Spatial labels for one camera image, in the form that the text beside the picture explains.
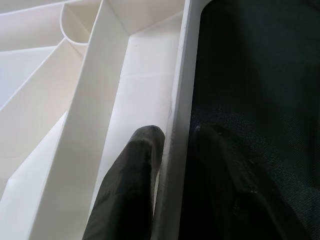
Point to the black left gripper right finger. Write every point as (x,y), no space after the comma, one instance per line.
(220,195)

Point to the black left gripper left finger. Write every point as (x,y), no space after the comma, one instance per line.
(125,195)

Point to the white plastic table top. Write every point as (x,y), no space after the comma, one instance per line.
(87,100)

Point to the black cloth table cover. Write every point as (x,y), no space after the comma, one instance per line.
(262,87)

